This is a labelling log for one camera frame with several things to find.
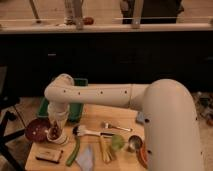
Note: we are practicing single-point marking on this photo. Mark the orange bowl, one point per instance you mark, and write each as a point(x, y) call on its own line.
point(143, 156)

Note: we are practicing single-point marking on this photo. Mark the silver fork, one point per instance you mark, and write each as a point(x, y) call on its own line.
point(109, 126)

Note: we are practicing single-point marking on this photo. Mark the small metal cup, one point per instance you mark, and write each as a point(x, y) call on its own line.
point(134, 143)

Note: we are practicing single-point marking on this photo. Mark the blue sponge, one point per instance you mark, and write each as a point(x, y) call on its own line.
point(140, 118)

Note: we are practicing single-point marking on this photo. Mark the green cucumber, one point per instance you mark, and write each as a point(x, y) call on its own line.
point(74, 153)

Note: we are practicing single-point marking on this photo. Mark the wooden block eraser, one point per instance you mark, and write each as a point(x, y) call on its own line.
point(50, 155)

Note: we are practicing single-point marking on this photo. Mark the green plastic tray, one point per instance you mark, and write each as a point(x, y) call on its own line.
point(75, 109)

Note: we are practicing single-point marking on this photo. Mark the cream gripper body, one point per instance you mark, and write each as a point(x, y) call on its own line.
point(58, 119)

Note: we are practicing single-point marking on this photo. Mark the dark red bowl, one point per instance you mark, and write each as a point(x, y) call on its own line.
point(36, 130)

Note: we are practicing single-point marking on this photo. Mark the red grape bunch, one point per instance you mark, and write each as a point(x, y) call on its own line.
point(55, 131)

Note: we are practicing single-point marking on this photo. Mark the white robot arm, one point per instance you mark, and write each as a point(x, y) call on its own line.
point(171, 128)

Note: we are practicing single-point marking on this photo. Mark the blue cloth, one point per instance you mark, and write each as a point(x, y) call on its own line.
point(85, 160)

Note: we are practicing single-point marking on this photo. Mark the white dish brush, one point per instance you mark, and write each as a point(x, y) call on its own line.
point(81, 130)

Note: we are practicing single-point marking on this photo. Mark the red object on counter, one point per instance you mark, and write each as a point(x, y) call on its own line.
point(88, 21)

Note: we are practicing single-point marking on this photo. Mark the yellow chopsticks bundle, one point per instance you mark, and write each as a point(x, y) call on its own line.
point(105, 151)

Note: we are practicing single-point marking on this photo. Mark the black chair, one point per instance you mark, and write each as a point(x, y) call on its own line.
point(6, 101)

